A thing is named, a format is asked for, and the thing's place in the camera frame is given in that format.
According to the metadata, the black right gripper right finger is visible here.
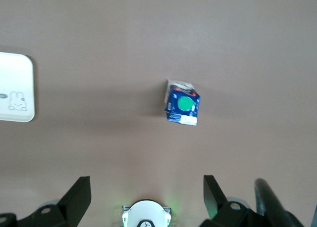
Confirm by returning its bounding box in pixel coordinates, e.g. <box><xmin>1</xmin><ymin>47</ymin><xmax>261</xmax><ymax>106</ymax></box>
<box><xmin>200</xmin><ymin>175</ymin><xmax>260</xmax><ymax>227</ymax></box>

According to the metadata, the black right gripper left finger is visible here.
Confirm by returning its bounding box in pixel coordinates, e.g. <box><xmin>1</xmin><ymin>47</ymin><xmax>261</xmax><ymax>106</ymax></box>
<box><xmin>14</xmin><ymin>176</ymin><xmax>92</xmax><ymax>227</ymax></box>

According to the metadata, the cream rabbit print tray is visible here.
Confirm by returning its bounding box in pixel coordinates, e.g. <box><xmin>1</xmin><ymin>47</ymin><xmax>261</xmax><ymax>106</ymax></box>
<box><xmin>0</xmin><ymin>51</ymin><xmax>36</xmax><ymax>123</ymax></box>

